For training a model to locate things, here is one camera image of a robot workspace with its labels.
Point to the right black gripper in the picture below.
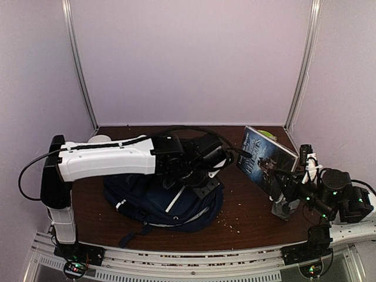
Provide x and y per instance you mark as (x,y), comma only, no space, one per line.
(290,191)

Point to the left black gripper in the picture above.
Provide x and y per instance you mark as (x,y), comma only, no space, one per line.
(206,191)

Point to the grey zip pouch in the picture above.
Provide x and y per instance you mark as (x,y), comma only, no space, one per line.
(284,209)

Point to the black notebook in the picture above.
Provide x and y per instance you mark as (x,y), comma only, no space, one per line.
(266,156)

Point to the navy blue backpack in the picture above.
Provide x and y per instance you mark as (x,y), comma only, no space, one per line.
(178,208)

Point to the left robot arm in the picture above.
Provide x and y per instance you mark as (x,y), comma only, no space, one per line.
(161,154)

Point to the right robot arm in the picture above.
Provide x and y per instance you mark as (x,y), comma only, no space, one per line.
(332,194)

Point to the green plate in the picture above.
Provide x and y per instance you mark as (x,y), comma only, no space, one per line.
(268,134)

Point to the white patterned bowl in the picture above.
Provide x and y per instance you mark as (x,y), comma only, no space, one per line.
(99,139)

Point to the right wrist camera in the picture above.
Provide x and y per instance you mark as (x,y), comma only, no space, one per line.
(308,160)

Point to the front aluminium rail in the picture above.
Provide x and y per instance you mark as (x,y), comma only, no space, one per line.
(260,264)

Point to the right aluminium frame post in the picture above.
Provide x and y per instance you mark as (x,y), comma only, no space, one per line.
(308,53)

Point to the aluminium frame post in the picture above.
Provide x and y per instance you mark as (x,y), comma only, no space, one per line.
(69,22)
(308,53)

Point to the left aluminium frame post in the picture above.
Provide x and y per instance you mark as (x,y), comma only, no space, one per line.
(69,22)

